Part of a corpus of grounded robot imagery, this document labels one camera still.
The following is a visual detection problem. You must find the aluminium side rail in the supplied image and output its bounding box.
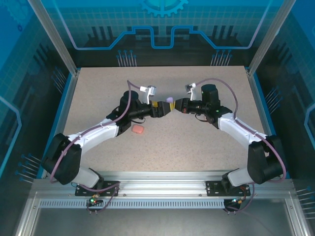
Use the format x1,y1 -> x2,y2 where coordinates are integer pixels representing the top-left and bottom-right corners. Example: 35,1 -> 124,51
247,71 -> 284,178
40,69 -> 81,179

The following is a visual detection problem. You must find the slotted grey cable duct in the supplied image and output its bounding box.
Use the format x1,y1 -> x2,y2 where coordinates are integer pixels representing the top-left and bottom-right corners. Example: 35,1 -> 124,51
38,199 -> 229,209

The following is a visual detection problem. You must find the grey metal front tray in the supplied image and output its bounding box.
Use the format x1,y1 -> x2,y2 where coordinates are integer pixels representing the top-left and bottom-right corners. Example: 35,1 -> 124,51
14,190 -> 310,236

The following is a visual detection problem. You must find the aluminium frame post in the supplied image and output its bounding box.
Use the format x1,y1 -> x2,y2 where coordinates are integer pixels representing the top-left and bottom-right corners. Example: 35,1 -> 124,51
247,0 -> 297,76
27,0 -> 81,76

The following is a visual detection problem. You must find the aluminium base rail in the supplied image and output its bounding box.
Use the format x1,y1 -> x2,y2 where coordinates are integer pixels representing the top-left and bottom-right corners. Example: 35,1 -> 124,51
33,171 -> 295,197

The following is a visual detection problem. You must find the small lit cable connector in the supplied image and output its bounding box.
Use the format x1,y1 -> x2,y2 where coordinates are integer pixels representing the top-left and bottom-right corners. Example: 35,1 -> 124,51
230,196 -> 247,205
89,193 -> 103,206

